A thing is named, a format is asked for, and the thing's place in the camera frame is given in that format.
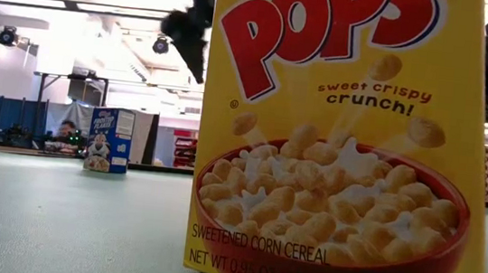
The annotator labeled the blue Frosted Flakes cereal box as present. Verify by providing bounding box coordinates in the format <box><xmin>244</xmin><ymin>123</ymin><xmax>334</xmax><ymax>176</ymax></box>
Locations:
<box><xmin>81</xmin><ymin>104</ymin><xmax>137</xmax><ymax>176</ymax></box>

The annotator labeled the yellow Corn Pops cereal box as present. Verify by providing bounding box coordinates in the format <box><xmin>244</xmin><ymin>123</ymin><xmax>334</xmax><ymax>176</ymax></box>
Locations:
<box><xmin>181</xmin><ymin>0</ymin><xmax>488</xmax><ymax>273</ymax></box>

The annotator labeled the red storage rack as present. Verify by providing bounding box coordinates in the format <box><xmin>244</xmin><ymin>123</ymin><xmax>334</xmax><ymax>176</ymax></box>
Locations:
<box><xmin>170</xmin><ymin>127</ymin><xmax>200</xmax><ymax>171</ymax></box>

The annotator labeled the white panel with black edge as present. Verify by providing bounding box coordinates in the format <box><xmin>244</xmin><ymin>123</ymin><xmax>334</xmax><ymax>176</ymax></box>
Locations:
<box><xmin>126</xmin><ymin>109</ymin><xmax>162</xmax><ymax>167</ymax></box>

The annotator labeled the grey draped cloth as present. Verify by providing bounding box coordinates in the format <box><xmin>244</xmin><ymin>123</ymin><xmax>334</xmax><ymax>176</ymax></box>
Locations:
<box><xmin>42</xmin><ymin>97</ymin><xmax>97</xmax><ymax>142</ymax></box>

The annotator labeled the blue partition screen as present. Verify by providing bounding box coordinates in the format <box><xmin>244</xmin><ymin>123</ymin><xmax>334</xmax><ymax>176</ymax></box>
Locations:
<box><xmin>0</xmin><ymin>95</ymin><xmax>52</xmax><ymax>138</ymax></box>

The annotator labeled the black round ceiling camera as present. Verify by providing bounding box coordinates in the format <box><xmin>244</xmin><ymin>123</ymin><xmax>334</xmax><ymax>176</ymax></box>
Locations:
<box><xmin>0</xmin><ymin>24</ymin><xmax>19</xmax><ymax>48</ymax></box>
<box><xmin>151</xmin><ymin>33</ymin><xmax>172</xmax><ymax>57</ymax></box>

